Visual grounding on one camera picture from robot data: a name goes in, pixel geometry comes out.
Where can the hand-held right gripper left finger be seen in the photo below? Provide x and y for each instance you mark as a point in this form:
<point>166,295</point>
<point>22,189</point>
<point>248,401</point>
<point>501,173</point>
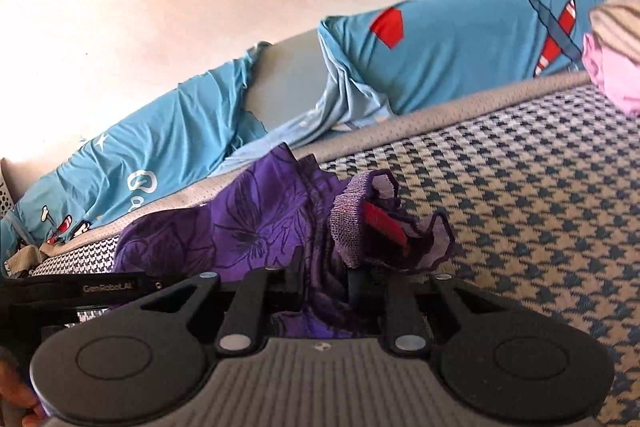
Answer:
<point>292,282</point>

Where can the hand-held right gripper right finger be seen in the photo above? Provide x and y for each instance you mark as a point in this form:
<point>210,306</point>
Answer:
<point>357,288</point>

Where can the purple floral garment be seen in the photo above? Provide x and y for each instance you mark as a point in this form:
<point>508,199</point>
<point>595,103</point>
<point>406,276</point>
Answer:
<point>240,217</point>

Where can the person's left hand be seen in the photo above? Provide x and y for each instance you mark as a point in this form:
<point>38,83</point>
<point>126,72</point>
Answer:
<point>15,387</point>

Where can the houndstooth bed mat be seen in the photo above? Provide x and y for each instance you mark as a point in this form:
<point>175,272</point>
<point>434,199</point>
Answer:
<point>500,182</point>

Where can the blue cartoon printed cover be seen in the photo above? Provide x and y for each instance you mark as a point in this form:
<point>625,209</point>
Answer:
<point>450,47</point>

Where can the pink cloth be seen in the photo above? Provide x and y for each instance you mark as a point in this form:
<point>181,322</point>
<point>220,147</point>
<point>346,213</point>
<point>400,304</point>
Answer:
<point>610,72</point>

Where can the cream towel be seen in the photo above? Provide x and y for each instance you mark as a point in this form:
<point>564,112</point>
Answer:
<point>617,19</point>

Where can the grey padded bed rail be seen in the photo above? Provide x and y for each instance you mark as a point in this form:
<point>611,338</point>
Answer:
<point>280,77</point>

